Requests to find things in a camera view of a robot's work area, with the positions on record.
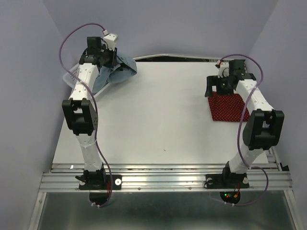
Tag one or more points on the red polka dot skirt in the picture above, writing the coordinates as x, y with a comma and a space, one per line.
226, 108

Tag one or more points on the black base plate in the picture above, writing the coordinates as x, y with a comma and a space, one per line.
219, 181
117, 184

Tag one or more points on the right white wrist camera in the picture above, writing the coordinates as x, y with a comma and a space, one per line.
223, 69

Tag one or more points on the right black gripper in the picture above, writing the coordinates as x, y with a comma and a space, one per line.
213, 80

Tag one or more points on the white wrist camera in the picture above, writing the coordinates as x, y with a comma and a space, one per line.
223, 69
111, 40

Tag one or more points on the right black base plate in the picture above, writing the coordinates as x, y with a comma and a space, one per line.
219, 181

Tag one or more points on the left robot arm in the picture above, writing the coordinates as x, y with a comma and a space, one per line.
80, 110

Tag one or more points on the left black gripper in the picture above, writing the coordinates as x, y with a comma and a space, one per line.
112, 62

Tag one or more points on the light blue denim skirt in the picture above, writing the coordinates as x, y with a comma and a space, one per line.
125, 69

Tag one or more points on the aluminium frame rail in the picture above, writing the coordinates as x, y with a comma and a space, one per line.
158, 134

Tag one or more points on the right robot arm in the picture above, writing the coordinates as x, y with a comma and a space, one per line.
261, 131

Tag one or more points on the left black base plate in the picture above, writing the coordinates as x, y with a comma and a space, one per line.
117, 184

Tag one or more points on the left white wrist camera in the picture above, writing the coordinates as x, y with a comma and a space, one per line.
111, 40

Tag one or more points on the white plastic basket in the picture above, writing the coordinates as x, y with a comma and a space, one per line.
71, 81

